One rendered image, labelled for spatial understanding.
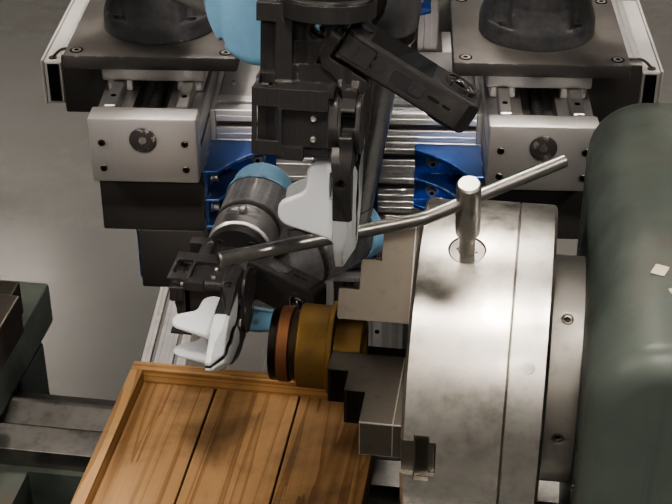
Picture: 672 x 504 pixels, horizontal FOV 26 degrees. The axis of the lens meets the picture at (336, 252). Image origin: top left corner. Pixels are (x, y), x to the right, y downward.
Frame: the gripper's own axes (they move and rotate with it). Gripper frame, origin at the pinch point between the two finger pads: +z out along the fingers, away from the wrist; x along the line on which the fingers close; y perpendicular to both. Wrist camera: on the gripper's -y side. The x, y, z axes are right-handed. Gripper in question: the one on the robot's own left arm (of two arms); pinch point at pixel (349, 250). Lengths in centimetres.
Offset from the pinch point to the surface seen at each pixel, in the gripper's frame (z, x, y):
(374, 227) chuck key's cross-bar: 1.4, -8.8, -1.0
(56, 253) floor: 97, -218, 101
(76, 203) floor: 93, -242, 103
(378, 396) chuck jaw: 20.3, -14.3, -1.3
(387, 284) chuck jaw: 13.5, -24.7, -0.7
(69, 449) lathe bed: 41, -33, 35
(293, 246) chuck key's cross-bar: 1.7, -4.0, 5.1
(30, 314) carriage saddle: 32, -49, 45
